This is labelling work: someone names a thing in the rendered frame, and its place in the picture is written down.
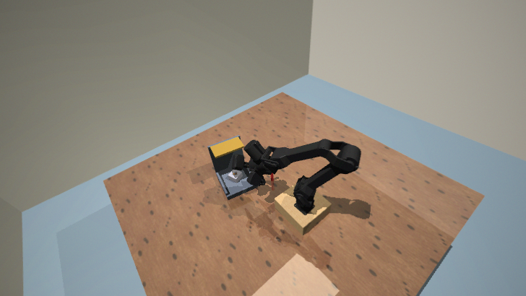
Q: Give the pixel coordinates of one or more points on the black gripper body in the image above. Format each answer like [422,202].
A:
[238,164]

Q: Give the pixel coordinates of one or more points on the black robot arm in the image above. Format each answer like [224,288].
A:
[346,161]

